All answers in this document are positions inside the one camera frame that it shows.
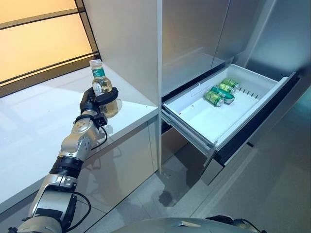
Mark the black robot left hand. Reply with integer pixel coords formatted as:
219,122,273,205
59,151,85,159
79,86,120,115

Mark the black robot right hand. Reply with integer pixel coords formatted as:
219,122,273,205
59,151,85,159
206,215,235,227

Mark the yellow tea bottle white cap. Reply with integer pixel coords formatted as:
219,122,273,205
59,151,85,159
88,59,121,119

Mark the steel fridge door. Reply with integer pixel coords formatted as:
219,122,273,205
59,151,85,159
161,0,235,97
211,0,268,70

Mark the white counter cabinet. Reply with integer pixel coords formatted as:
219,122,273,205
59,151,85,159
0,65,160,219

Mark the white tall cabinet panel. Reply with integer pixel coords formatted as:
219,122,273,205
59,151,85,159
82,0,163,174

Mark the brown flat panel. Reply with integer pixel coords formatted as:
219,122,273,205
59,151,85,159
161,127,188,163

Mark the light green drink can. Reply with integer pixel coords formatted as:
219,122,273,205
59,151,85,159
204,90,225,107
220,78,241,94

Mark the dark green drink can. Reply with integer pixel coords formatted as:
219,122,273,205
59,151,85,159
210,86,235,104

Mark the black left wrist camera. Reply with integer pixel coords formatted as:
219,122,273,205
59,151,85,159
93,114,109,126

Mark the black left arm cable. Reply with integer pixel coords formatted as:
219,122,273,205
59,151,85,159
63,123,108,232

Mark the orange lit window black frame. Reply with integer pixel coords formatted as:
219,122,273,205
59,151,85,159
0,0,103,98

